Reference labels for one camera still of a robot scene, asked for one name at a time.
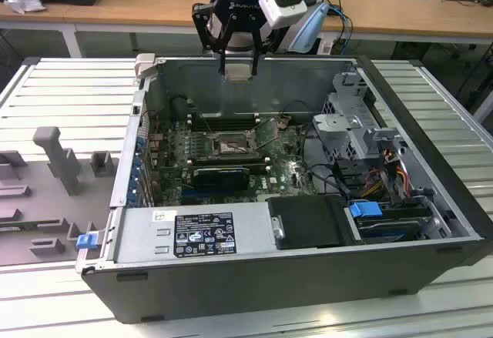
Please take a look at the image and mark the coloured wire bundle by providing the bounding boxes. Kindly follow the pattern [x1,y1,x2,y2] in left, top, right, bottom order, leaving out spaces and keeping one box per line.
[361,164,411,200]

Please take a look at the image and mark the blue disk carrier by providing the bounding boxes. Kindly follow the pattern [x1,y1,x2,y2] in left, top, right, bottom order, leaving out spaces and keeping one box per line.
[348,201,423,243]

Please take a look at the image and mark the green motherboard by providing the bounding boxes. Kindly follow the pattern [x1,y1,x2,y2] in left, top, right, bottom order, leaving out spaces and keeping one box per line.
[152,116,320,206]

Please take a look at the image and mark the CPU socket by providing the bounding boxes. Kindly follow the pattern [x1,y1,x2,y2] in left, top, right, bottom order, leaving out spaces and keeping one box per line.
[210,129,259,157]

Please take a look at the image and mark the silver CPU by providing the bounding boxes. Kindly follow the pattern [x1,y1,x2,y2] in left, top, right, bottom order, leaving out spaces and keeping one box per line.
[223,62,253,82]

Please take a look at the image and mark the blue slot retainer strip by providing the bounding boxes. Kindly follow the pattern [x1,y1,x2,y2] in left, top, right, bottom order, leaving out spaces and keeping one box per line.
[129,133,146,206]

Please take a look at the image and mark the black graphics card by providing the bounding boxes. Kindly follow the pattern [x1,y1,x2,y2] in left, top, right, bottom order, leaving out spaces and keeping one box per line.
[192,166,250,192]

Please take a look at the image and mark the thin wire locking lever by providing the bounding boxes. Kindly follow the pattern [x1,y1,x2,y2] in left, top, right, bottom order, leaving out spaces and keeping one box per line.
[190,101,212,132]
[256,132,286,151]

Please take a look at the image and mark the blue cable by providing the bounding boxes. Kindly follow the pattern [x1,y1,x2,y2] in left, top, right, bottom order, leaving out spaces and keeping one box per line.
[327,5,354,46]

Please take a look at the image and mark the grey parts rack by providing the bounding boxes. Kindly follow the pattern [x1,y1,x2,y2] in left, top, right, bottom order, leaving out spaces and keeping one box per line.
[0,125,124,268]

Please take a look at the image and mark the black wire loop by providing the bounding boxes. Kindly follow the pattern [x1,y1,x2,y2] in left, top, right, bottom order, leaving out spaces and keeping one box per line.
[301,116,350,200]

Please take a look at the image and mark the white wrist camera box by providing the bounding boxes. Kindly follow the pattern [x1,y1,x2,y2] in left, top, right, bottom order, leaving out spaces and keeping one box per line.
[257,0,309,30]

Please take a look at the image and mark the wooden desk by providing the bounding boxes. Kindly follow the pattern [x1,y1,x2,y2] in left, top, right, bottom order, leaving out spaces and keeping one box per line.
[0,0,493,45]

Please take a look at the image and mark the black disk bay cover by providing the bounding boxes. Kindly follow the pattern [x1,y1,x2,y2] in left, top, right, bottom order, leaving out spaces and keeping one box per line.
[266,194,355,250]

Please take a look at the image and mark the silver power supply unit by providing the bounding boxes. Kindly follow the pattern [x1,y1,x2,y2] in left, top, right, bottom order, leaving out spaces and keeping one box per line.
[113,205,278,264]

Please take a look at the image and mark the metal socket cover frame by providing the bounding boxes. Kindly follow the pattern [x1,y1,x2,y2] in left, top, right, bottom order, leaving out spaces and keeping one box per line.
[253,119,283,151]

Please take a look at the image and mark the grey metal drive cage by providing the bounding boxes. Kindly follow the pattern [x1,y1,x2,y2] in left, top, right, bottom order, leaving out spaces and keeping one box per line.
[311,70,409,162]

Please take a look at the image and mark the black RAM slot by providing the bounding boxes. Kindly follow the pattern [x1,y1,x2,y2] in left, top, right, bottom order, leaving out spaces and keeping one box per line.
[191,120,260,132]
[188,154,263,163]
[190,112,260,122]
[188,162,269,172]

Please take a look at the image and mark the crumpled white paper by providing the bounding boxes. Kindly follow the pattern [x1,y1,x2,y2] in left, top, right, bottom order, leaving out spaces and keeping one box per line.
[2,0,47,15]

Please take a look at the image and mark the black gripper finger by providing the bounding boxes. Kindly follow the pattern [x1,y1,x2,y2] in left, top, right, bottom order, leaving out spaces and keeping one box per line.
[247,15,286,76]
[191,2,236,76]

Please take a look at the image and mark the black cylinder capacitor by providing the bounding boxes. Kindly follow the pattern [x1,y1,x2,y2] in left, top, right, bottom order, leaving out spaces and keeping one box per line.
[171,97,188,119]

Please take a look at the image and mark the blue case latch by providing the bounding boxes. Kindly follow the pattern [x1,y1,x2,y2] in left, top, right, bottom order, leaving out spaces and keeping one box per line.
[76,233,97,249]

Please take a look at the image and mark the black open PC case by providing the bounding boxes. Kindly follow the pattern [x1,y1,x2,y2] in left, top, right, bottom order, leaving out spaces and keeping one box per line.
[75,53,493,326]

